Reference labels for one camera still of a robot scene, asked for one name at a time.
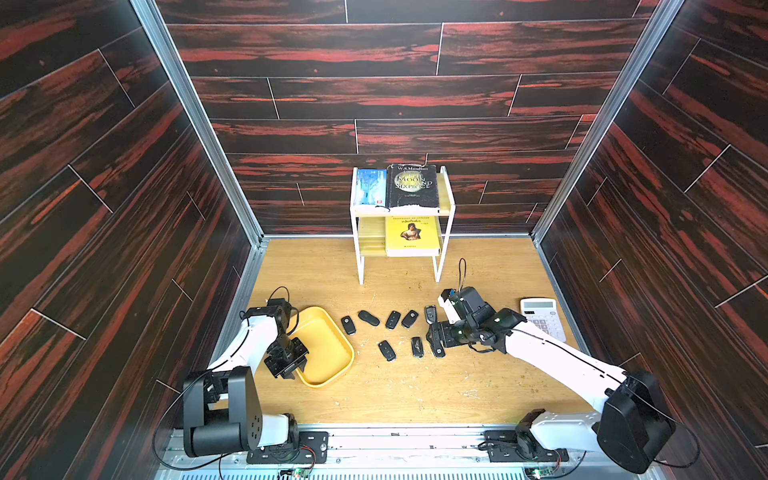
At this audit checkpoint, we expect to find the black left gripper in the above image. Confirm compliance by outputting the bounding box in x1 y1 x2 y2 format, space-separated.
266 335 309 377

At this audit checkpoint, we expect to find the yellow storage tray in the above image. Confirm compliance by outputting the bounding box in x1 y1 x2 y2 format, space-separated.
290 306 355 389

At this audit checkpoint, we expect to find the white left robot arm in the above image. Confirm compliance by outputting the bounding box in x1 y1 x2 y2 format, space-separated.
182 298 308 460

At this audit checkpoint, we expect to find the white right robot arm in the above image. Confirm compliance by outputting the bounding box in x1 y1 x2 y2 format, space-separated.
427 287 676 474

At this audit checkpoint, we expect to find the black flip car key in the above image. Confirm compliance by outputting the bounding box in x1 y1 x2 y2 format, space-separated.
378 340 397 362

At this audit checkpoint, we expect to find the yellow book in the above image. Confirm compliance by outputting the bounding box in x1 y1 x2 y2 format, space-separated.
385 216 441 257

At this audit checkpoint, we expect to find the white calculator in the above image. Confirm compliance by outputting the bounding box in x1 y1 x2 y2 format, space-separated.
520 298 566 342

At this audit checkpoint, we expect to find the white metal shelf rack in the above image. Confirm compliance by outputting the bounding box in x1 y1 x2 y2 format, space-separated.
349 164 456 283

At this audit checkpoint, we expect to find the black hardcover book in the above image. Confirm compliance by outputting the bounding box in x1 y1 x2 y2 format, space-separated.
385 164 439 209

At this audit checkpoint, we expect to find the blue book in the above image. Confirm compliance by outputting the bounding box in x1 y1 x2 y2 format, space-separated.
354 169 387 208

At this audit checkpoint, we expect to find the black car key with ring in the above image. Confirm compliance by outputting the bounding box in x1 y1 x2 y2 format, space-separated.
424 305 437 325

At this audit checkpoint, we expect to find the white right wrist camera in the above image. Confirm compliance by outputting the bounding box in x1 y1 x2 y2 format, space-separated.
438 289 460 324

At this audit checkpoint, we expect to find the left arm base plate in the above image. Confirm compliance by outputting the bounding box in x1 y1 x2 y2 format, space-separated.
246 431 330 465

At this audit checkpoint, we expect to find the aluminium rail frame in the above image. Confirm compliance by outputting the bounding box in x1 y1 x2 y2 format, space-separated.
154 424 632 479

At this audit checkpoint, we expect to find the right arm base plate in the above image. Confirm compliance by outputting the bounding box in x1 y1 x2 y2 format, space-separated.
477 430 569 463

